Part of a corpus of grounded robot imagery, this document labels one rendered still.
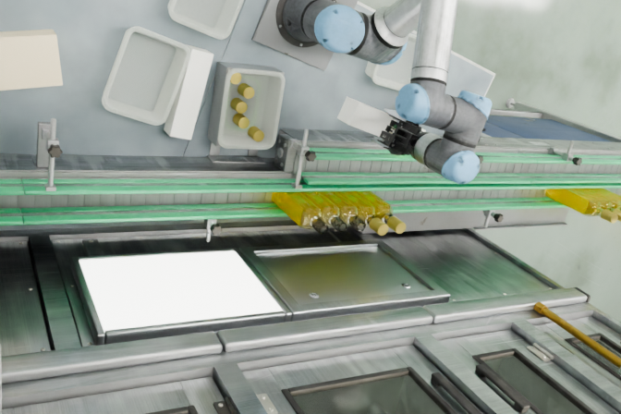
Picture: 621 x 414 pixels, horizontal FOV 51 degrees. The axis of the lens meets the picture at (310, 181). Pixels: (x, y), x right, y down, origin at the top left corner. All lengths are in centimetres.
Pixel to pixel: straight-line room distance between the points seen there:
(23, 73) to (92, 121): 23
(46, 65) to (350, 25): 74
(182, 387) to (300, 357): 27
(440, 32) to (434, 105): 15
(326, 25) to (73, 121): 69
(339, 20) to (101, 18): 59
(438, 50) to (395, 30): 37
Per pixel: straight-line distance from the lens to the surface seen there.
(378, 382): 143
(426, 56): 136
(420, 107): 132
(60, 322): 145
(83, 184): 165
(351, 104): 163
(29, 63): 164
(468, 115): 140
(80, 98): 175
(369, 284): 171
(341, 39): 169
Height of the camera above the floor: 243
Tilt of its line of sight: 55 degrees down
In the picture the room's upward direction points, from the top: 128 degrees clockwise
